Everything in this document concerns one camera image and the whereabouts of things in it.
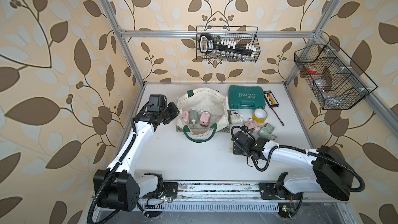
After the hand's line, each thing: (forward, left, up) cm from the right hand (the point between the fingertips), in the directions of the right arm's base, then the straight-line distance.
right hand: (238, 147), depth 87 cm
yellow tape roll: (+21, -18, -1) cm, 28 cm away
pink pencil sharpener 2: (+18, +30, +6) cm, 36 cm away
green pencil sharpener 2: (+18, +26, +7) cm, 32 cm away
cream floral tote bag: (+26, +18, +12) cm, 34 cm away
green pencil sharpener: (+8, -17, +3) cm, 19 cm away
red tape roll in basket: (+28, -39, +32) cm, 58 cm away
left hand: (+14, +33, +21) cm, 41 cm away
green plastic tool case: (+34, -7, +3) cm, 35 cm away
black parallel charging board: (+34, -28, +1) cm, 44 cm away
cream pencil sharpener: (+19, 0, +4) cm, 19 cm away
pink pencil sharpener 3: (+16, +19, +7) cm, 25 cm away
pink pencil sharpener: (+12, -10, +4) cm, 16 cm away
